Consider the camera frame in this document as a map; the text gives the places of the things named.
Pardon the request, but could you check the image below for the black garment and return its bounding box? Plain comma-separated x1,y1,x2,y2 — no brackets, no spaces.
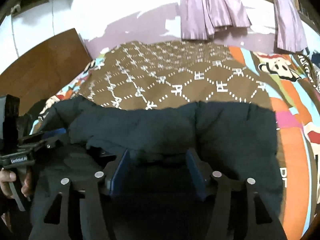
37,96,284,228

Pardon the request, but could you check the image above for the person's left hand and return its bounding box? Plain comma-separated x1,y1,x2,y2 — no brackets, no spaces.
1,168,32,198

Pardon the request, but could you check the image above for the wooden headboard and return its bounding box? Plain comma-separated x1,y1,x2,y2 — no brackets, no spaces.
1,29,91,115

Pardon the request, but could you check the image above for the brown patterned bed cover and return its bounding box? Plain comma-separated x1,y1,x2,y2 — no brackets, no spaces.
33,41,319,239

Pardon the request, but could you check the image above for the right pink curtain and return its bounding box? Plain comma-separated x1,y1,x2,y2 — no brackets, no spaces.
274,0,307,53

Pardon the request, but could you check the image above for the pink curtain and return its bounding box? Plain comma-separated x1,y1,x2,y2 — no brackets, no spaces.
180,0,251,40
274,0,307,53

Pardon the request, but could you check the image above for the left pink curtain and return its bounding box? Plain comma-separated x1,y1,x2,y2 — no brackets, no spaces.
180,0,251,40

